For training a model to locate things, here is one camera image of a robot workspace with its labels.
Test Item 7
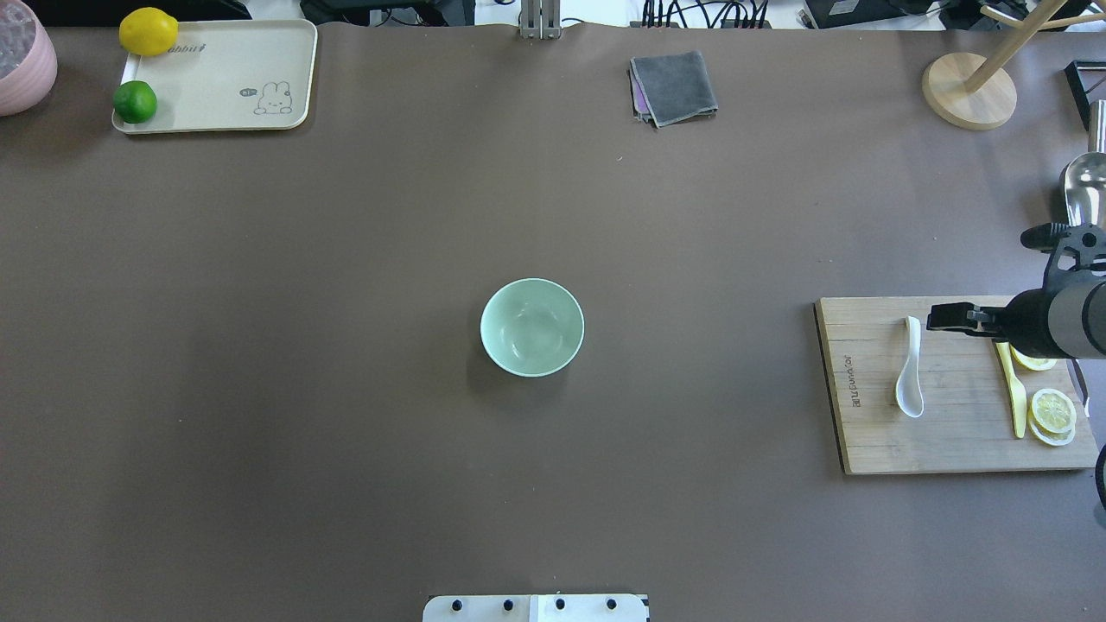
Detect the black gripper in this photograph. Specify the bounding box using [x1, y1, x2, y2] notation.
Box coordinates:
[927, 222, 1105, 359]

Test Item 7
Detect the light green bowl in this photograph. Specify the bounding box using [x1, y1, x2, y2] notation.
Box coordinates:
[480, 278, 586, 379]

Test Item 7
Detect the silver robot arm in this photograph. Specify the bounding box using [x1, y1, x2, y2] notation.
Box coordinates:
[925, 222, 1105, 359]

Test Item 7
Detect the white ceramic spoon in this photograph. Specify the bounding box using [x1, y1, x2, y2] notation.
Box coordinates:
[895, 315, 925, 418]

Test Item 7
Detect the pink bowl of ice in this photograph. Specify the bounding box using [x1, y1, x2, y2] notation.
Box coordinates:
[1, 1, 58, 117]

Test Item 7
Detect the metal scoop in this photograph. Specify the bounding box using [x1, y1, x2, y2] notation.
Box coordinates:
[1062, 99, 1105, 229]

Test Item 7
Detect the upper lemon slice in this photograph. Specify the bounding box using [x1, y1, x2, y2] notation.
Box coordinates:
[1010, 348, 1058, 371]

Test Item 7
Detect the lemon slice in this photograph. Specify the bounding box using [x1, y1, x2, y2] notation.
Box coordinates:
[1010, 348, 1058, 371]
[1030, 387, 1076, 435]

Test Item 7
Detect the yellow plastic knife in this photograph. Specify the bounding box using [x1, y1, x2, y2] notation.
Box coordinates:
[993, 342, 1027, 440]

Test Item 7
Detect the lower lemon slice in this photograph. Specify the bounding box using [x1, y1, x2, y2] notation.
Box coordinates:
[1030, 387, 1076, 435]

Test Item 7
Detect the wooden mug tree stand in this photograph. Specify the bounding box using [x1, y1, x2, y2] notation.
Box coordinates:
[921, 1, 1105, 129]

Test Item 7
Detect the bamboo cutting board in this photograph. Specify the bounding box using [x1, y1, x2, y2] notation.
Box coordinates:
[815, 296, 1099, 475]

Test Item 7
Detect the grey folded cloth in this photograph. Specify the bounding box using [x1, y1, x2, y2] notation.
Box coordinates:
[628, 50, 719, 129]

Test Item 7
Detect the cream tray with bear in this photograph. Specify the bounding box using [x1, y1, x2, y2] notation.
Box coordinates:
[111, 19, 319, 135]

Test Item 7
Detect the green lime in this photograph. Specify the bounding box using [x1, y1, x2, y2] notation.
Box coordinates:
[113, 81, 158, 124]

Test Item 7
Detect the yellow lemon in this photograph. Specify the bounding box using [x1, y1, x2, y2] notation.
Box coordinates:
[118, 7, 179, 56]

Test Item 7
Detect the aluminium frame post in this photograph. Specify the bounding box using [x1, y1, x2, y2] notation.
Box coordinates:
[518, 0, 562, 40]

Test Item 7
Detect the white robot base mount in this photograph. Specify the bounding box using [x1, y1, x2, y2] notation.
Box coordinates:
[422, 593, 651, 621]

